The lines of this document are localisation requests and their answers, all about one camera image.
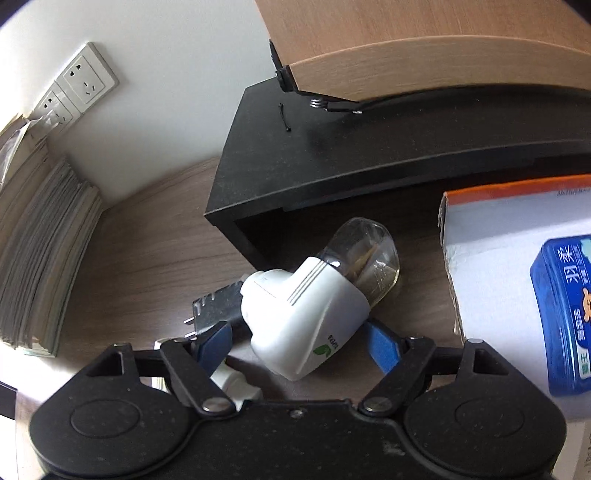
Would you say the black power adapter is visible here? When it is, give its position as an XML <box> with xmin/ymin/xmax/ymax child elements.
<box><xmin>184</xmin><ymin>280</ymin><xmax>249</xmax><ymax>339</ymax></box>

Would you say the white repellent plug green button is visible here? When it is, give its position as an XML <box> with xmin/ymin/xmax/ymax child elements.
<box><xmin>211</xmin><ymin>359</ymin><xmax>263</xmax><ymax>411</ymax></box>

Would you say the white repellent heater with bottle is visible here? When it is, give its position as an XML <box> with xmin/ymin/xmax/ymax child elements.
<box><xmin>240</xmin><ymin>217</ymin><xmax>401</xmax><ymax>381</ymax></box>

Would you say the blue dental floss box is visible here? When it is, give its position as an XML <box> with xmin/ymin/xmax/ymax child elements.
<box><xmin>530</xmin><ymin>235</ymin><xmax>590</xmax><ymax>397</ymax></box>

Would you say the orange white cardboard tray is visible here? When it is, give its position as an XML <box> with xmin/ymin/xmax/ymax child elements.
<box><xmin>440</xmin><ymin>175</ymin><xmax>590</xmax><ymax>479</ymax></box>

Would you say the black monitor riser stand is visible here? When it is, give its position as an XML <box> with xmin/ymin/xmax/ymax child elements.
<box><xmin>205</xmin><ymin>80</ymin><xmax>590</xmax><ymax>269</ymax></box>

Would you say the stack of books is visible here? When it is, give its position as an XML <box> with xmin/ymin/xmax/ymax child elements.
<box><xmin>1</xmin><ymin>116</ymin><xmax>103</xmax><ymax>357</ymax></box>

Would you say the wooden book stand board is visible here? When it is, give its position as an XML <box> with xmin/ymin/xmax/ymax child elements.
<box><xmin>256</xmin><ymin>1</ymin><xmax>590</xmax><ymax>111</ymax></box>

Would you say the white wall socket left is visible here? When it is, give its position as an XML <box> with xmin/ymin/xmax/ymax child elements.
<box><xmin>29</xmin><ymin>82</ymin><xmax>81</xmax><ymax>138</ymax></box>

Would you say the white wall socket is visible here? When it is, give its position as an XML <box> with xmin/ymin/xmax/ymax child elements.
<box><xmin>55</xmin><ymin>42</ymin><xmax>119</xmax><ymax>114</ymax></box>
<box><xmin>29</xmin><ymin>82</ymin><xmax>81</xmax><ymax>138</ymax></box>

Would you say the white wall socket right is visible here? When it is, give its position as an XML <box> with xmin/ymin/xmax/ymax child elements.
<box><xmin>55</xmin><ymin>42</ymin><xmax>119</xmax><ymax>114</ymax></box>

